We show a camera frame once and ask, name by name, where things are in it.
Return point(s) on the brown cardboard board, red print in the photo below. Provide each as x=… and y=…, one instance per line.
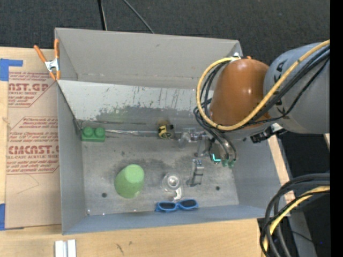
x=32, y=143

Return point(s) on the black cylinder on white bracket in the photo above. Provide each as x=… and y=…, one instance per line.
x=261, y=137

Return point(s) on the blue sunglasses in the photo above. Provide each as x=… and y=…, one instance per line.
x=177, y=205

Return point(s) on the yellow and black tape measure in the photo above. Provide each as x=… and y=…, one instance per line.
x=164, y=131

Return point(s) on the grey metal bin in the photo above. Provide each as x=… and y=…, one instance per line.
x=150, y=154

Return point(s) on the clear glass measuring cup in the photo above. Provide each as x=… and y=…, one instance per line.
x=172, y=182

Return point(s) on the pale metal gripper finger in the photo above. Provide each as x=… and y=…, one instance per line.
x=193, y=136
x=197, y=170

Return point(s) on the green toy building block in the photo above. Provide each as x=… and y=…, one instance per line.
x=93, y=134

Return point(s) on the light green cup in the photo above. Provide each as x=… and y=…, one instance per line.
x=130, y=181

